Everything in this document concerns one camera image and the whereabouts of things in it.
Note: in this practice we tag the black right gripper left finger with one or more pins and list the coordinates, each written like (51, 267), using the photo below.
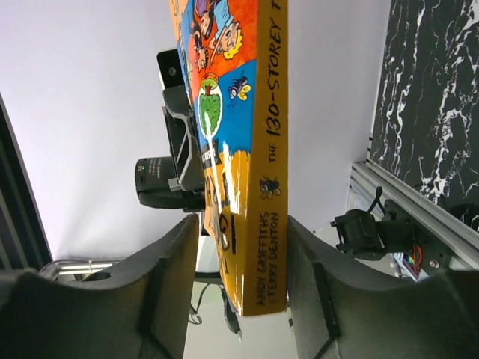
(137, 308)

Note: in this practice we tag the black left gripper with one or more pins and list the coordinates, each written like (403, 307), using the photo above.
(172, 182)

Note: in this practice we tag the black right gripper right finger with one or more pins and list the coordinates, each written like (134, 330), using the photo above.
(342, 308)

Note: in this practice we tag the yellow 130-storey treehouse book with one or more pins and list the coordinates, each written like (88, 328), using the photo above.
(234, 59)

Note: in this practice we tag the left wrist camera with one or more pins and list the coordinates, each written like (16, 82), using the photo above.
(170, 71)

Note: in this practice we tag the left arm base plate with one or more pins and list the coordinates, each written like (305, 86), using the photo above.
(427, 254)

